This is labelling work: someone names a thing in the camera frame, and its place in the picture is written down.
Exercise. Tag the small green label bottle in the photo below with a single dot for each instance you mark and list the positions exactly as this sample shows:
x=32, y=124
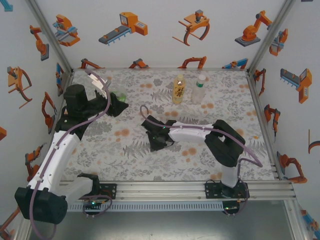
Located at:
x=122, y=97

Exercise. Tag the yellow tea bottle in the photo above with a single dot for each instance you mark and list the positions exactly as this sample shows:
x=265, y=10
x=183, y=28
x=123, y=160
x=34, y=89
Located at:
x=178, y=92

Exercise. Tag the clear water bottle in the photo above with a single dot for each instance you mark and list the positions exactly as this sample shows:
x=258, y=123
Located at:
x=198, y=93

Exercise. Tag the white bottle cap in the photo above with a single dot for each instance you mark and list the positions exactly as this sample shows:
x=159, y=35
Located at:
x=201, y=77

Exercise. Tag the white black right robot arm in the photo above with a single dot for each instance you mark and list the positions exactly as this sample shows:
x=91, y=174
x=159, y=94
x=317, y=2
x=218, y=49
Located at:
x=190, y=133

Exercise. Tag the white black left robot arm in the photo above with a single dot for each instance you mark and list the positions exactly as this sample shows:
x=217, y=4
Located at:
x=57, y=155

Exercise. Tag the grey floral tablecloth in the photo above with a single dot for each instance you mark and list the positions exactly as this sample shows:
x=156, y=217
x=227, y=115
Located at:
x=140, y=170

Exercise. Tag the small green circuit board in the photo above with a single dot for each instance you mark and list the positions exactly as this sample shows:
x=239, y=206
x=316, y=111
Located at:
x=93, y=203
x=230, y=207

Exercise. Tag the aluminium table side rail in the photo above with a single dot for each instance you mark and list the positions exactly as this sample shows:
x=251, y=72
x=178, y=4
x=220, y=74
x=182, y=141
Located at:
x=62, y=100
x=257, y=100

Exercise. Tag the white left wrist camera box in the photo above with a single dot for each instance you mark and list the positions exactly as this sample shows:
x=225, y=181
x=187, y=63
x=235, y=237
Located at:
x=100, y=83

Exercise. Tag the aluminium front rail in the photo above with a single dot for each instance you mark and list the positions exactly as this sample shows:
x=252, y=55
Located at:
x=160, y=191

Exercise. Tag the aluminium frame post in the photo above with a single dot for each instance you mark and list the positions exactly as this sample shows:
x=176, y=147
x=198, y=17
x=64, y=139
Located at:
x=270, y=37
x=53, y=40

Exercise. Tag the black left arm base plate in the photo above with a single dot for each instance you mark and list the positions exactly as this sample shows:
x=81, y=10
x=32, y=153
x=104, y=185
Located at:
x=110, y=191

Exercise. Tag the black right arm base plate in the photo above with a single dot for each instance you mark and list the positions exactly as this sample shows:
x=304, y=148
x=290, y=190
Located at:
x=211, y=191

